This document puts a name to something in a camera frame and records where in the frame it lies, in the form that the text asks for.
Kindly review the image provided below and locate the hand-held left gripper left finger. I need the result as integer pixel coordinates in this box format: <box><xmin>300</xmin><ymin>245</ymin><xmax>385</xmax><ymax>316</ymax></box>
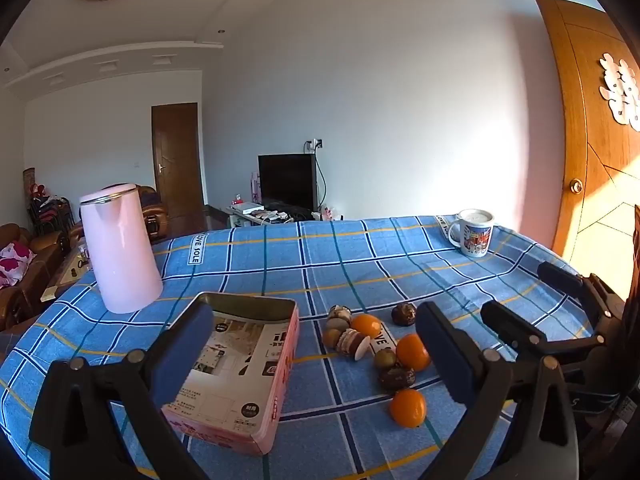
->
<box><xmin>28</xmin><ymin>302</ymin><xmax>216</xmax><ymax>480</ymax></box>

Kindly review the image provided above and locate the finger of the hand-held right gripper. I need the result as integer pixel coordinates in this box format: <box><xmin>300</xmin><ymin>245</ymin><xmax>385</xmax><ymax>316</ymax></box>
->
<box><xmin>537</xmin><ymin>261</ymin><xmax>626</xmax><ymax>331</ymax></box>
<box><xmin>480</xmin><ymin>300</ymin><xmax>608</xmax><ymax>376</ymax></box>

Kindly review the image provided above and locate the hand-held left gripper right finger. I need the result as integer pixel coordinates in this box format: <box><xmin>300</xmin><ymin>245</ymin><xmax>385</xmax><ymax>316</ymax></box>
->
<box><xmin>415</xmin><ymin>301</ymin><xmax>581</xmax><ymax>480</ymax></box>

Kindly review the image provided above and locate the orange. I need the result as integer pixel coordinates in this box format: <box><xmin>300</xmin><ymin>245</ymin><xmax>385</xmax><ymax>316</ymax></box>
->
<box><xmin>390</xmin><ymin>388</ymin><xmax>427</xmax><ymax>429</ymax></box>
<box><xmin>351</xmin><ymin>313</ymin><xmax>382</xmax><ymax>338</ymax></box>
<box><xmin>396</xmin><ymin>333</ymin><xmax>432</xmax><ymax>372</ymax></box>

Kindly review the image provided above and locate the purple passion fruit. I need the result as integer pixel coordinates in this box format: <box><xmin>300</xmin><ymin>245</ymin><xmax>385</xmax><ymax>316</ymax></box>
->
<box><xmin>377</xmin><ymin>366</ymin><xmax>417</xmax><ymax>392</ymax></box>

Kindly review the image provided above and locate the pink metal tin box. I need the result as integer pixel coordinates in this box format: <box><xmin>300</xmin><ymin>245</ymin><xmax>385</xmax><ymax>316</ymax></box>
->
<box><xmin>161</xmin><ymin>291</ymin><xmax>300</xmax><ymax>457</ymax></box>

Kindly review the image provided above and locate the printed paper leaflet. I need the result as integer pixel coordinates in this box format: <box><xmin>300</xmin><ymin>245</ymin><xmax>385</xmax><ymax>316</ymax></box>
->
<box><xmin>182</xmin><ymin>310</ymin><xmax>296</xmax><ymax>428</ymax></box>

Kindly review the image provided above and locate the white printed mug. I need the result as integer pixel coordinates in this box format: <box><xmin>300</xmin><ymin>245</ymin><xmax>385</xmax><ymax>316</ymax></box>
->
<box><xmin>447</xmin><ymin>208</ymin><xmax>496</xmax><ymax>258</ymax></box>

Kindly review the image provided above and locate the pink electric kettle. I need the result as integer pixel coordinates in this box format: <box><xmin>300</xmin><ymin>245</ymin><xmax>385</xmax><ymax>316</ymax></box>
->
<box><xmin>80</xmin><ymin>183</ymin><xmax>164</xmax><ymax>314</ymax></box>

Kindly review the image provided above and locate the wooden coffee table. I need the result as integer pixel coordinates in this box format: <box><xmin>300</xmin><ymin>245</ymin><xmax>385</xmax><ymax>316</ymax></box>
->
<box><xmin>40</xmin><ymin>242</ymin><xmax>98</xmax><ymax>303</ymax></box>

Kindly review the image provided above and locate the light wooden door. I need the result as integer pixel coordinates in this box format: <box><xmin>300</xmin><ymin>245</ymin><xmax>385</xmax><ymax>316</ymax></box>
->
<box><xmin>534</xmin><ymin>0</ymin><xmax>640</xmax><ymax>301</ymax></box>

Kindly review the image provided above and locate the low television stand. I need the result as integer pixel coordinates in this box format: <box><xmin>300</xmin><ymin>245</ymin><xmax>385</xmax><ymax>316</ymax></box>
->
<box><xmin>225</xmin><ymin>203</ymin><xmax>313</xmax><ymax>231</ymax></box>

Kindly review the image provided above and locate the blue plaid tablecloth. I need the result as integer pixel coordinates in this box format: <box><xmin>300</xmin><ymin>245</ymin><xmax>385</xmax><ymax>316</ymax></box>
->
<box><xmin>0</xmin><ymin>215</ymin><xmax>626</xmax><ymax>480</ymax></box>

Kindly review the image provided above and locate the brown leather sofa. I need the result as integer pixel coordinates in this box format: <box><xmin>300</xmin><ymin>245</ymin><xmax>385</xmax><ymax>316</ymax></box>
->
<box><xmin>0</xmin><ymin>222</ymin><xmax>85</xmax><ymax>331</ymax></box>

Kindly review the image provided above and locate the white pink floral cushion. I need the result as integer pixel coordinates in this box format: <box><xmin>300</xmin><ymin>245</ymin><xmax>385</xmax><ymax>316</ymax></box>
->
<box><xmin>0</xmin><ymin>241</ymin><xmax>38</xmax><ymax>288</ymax></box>

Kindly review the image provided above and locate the dark brown room door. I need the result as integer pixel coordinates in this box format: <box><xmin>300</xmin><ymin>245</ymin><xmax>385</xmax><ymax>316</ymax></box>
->
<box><xmin>151</xmin><ymin>103</ymin><xmax>206</xmax><ymax>221</ymax></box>

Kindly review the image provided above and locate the white paper door decoration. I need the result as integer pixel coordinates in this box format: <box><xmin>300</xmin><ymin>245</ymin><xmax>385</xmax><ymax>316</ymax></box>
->
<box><xmin>599</xmin><ymin>52</ymin><xmax>640</xmax><ymax>133</ymax></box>

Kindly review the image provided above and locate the black television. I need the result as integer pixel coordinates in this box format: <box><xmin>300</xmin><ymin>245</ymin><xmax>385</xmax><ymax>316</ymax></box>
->
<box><xmin>258</xmin><ymin>153</ymin><xmax>319</xmax><ymax>213</ymax></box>

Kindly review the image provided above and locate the black power cable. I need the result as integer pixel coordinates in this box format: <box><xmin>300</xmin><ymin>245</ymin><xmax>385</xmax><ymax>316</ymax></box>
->
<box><xmin>317</xmin><ymin>149</ymin><xmax>329</xmax><ymax>211</ymax></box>

